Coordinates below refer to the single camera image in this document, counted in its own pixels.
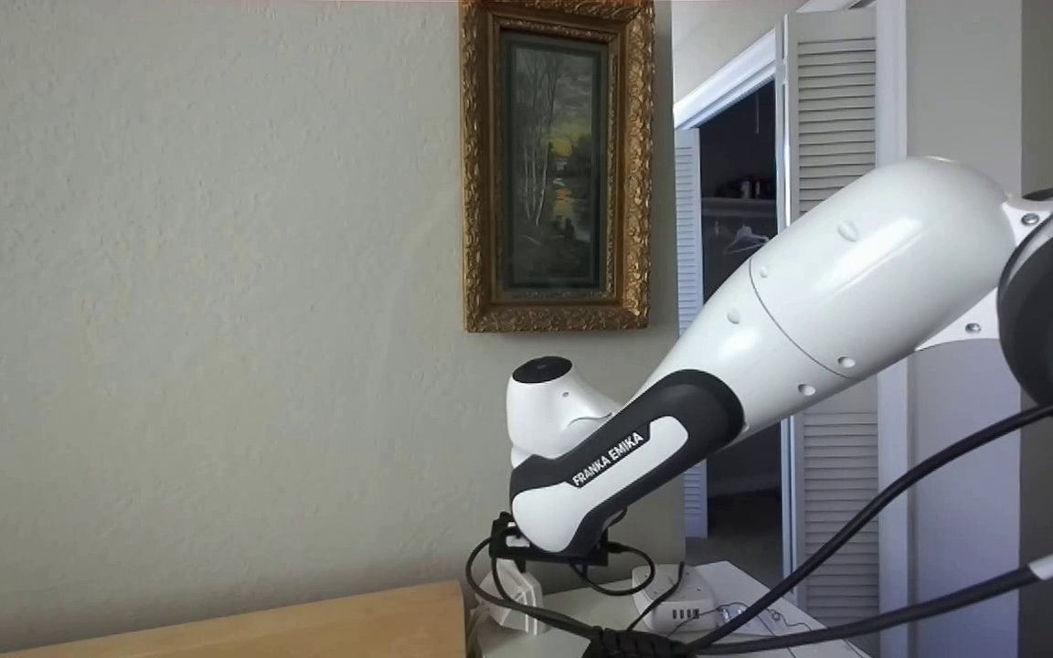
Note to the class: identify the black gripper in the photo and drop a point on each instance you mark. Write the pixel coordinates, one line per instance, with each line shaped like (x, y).
(550, 549)

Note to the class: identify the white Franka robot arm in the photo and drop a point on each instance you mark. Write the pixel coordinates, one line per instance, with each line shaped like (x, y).
(869, 278)

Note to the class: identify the white power strip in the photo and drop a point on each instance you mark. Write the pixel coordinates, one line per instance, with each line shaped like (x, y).
(695, 589)

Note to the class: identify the light wooden headboard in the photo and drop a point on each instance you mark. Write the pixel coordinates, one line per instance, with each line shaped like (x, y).
(308, 628)

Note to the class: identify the gold framed painting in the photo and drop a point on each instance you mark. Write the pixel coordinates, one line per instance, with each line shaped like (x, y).
(557, 158)

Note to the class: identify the white louvered door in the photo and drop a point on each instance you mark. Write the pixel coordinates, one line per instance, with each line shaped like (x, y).
(837, 98)

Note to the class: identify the white door frame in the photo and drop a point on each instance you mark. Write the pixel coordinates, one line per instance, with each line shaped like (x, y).
(690, 221)

